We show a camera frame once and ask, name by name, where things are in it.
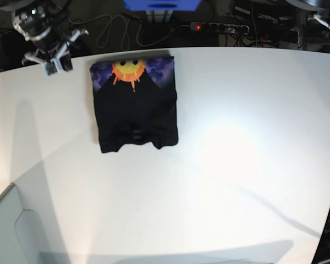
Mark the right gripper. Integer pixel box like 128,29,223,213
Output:
32,32,67,57

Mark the black T-shirt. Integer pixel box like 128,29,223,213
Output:
90,57,179,153

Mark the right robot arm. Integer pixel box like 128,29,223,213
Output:
12,1,71,53

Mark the blue plastic box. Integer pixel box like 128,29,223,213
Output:
123,0,201,12

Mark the black power strip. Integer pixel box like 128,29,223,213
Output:
180,22,250,35

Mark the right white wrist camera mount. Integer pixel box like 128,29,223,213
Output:
21,29,89,77

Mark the grey looped cable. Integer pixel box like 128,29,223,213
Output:
68,13,173,51

